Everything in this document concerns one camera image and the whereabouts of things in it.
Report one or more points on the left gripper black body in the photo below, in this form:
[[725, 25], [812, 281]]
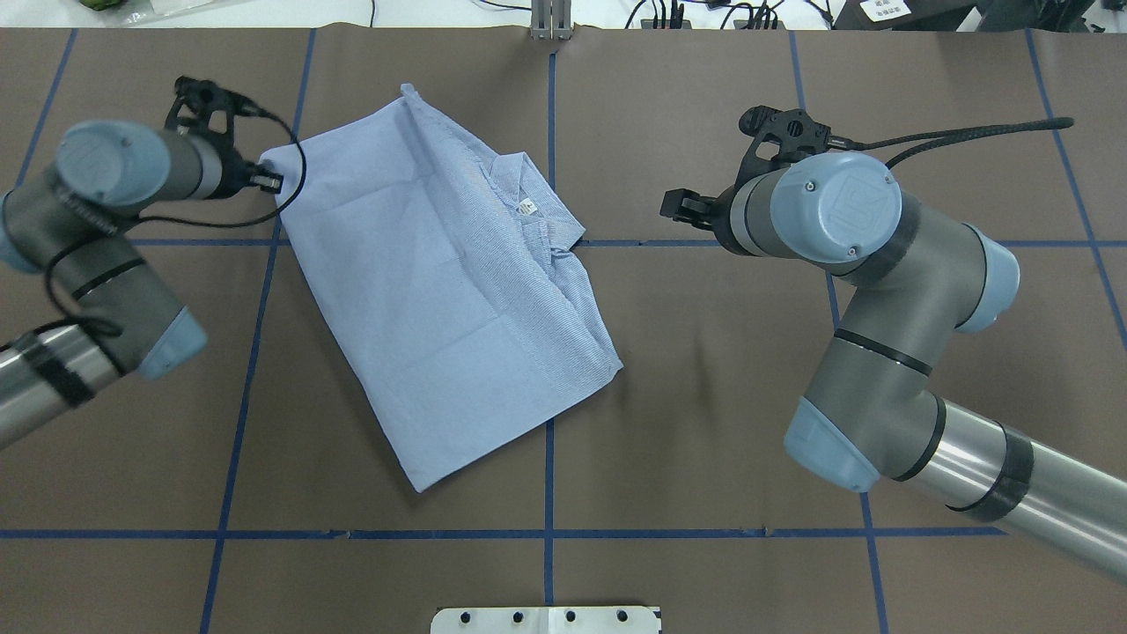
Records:
[[235, 173]]

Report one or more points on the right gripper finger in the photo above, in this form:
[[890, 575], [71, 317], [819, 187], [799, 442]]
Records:
[[682, 198], [697, 216]]

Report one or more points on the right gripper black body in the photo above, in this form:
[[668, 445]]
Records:
[[724, 218]]

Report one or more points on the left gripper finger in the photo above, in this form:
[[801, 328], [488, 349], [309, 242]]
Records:
[[264, 175], [273, 186]]

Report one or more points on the blue striped button shirt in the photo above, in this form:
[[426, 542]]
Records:
[[446, 272]]

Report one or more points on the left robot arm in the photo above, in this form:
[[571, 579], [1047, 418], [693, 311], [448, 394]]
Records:
[[70, 225]]

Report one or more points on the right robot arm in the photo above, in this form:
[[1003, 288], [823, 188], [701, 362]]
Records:
[[919, 277]]

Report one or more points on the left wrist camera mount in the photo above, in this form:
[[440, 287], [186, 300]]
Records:
[[201, 106]]

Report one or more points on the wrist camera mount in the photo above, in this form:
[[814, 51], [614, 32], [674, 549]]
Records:
[[201, 106], [780, 138]]

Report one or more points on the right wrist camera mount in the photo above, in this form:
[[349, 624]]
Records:
[[780, 138]]

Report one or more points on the aluminium frame post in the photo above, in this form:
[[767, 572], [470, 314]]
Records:
[[551, 20]]

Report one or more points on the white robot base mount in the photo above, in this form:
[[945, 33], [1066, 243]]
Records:
[[567, 619]]

